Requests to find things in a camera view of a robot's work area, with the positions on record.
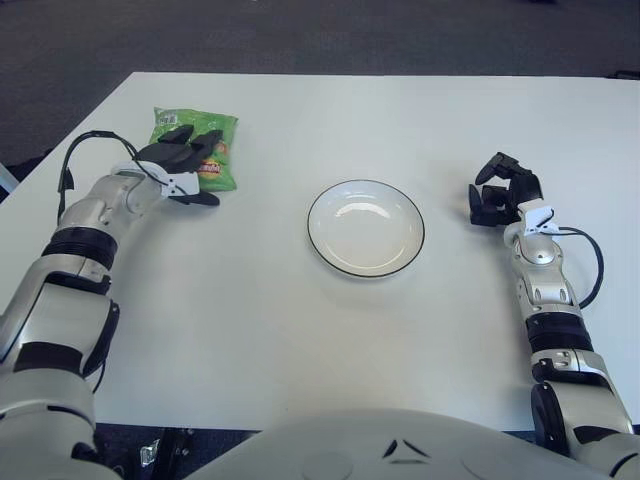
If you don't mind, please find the black robot stand frame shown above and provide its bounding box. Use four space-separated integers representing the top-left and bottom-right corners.
139 427 261 480

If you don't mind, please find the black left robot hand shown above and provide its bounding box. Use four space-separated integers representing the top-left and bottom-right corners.
134 127 226 207

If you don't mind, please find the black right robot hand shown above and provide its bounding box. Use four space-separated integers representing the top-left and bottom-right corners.
468 151 544 227

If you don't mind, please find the grey robot torso shell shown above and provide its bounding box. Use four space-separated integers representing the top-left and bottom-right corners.
187 407 616 480

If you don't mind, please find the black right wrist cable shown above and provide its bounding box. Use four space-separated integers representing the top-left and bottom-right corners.
552 226 605 306

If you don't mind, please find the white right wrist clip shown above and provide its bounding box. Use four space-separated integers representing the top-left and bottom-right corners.
517 199 557 236

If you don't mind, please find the white plate with black rim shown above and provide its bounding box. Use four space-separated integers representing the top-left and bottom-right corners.
306 179 427 278

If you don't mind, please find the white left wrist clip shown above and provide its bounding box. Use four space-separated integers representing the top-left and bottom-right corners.
112 159 201 197

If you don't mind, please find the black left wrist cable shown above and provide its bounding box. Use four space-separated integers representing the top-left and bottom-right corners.
58 130 196 214

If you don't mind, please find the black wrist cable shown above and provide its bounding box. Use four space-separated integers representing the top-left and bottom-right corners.
58 130 196 214
552 226 605 306

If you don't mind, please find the green potato chips bag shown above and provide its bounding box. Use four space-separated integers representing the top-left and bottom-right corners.
148 105 240 194

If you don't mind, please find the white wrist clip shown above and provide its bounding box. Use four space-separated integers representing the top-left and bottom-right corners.
112 159 201 197
517 199 557 236

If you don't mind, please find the white neighbouring desk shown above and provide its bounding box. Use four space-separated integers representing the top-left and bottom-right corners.
0 162 19 204

